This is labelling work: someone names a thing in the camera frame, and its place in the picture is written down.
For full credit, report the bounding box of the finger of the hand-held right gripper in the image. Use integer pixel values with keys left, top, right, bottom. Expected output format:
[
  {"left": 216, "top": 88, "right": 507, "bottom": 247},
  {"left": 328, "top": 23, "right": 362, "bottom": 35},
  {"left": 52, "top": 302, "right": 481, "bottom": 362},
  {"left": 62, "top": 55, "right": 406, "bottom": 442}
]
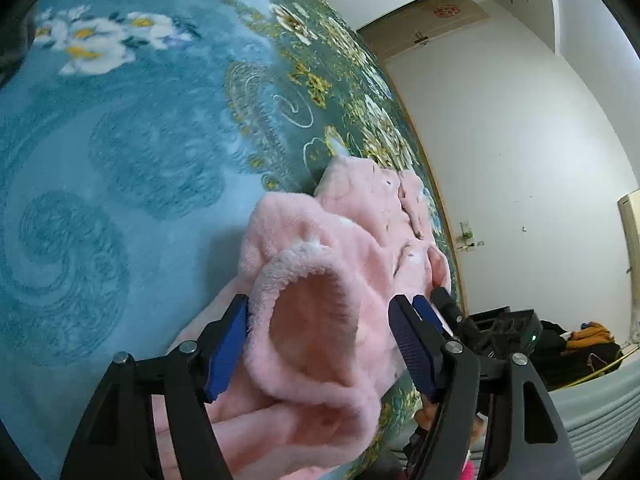
[
  {"left": 412, "top": 296, "right": 446, "bottom": 336},
  {"left": 430, "top": 286, "right": 466, "bottom": 333}
]

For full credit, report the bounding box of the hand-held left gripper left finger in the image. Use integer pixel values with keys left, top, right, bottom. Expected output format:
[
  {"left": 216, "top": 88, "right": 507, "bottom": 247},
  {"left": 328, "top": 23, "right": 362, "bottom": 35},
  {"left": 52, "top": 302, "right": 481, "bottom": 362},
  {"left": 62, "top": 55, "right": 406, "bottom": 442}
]
[{"left": 60, "top": 292, "right": 251, "bottom": 480}]

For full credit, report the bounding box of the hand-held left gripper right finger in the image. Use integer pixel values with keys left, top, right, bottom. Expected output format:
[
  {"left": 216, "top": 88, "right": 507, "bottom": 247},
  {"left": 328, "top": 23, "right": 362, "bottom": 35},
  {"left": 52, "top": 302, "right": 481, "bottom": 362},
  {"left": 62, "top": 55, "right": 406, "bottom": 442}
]
[{"left": 387, "top": 294, "right": 583, "bottom": 480}]

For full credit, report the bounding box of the pink fleece garment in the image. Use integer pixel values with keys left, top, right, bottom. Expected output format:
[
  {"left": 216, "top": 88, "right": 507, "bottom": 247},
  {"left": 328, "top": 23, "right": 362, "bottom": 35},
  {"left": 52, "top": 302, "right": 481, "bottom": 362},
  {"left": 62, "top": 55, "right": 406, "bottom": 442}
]
[{"left": 150, "top": 156, "right": 453, "bottom": 480}]

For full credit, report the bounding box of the person's right hand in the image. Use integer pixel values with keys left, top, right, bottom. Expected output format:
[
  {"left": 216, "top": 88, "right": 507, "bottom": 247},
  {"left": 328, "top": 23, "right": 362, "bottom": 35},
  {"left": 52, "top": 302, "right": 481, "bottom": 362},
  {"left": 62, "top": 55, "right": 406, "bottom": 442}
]
[{"left": 415, "top": 404, "right": 485, "bottom": 438}]

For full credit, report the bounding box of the black cloth pile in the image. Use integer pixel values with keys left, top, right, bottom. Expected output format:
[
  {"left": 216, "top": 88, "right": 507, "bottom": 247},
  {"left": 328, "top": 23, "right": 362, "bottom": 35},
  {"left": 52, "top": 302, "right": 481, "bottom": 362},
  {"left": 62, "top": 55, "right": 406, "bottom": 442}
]
[{"left": 540, "top": 320, "right": 623, "bottom": 391}]

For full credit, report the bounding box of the orange cloth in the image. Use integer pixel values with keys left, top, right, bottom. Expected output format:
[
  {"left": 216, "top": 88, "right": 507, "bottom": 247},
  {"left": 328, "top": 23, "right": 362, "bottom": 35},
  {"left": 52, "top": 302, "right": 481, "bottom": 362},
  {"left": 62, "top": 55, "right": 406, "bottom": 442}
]
[{"left": 567, "top": 322, "right": 613, "bottom": 343}]

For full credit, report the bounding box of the pale blue padded cloth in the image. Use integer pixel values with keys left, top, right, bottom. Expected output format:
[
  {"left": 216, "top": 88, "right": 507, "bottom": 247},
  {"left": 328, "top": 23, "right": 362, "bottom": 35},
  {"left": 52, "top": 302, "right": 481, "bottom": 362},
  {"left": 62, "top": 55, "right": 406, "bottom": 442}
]
[{"left": 547, "top": 352, "right": 640, "bottom": 480}]

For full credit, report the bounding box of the cream standing air conditioner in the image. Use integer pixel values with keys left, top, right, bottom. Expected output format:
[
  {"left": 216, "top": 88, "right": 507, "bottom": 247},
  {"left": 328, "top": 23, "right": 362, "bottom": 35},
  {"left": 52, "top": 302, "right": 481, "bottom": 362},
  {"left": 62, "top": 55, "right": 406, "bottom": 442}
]
[{"left": 617, "top": 189, "right": 640, "bottom": 266}]

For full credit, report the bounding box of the teal floral bedspread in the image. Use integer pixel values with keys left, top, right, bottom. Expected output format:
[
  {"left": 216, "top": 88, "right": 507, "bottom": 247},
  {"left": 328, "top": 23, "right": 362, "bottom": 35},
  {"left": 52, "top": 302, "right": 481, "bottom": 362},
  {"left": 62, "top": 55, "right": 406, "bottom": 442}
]
[{"left": 0, "top": 0, "right": 468, "bottom": 480}]

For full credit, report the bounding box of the beige wooden door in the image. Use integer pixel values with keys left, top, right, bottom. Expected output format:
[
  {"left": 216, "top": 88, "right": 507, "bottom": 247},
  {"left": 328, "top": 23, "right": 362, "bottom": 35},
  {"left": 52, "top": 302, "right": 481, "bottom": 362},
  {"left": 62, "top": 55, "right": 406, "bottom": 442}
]
[{"left": 357, "top": 0, "right": 493, "bottom": 63}]

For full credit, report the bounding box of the wall socket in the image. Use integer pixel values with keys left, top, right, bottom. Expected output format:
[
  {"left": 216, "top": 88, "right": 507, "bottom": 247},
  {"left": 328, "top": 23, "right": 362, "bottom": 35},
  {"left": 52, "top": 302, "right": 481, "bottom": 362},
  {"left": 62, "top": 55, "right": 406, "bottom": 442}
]
[{"left": 460, "top": 220, "right": 486, "bottom": 251}]

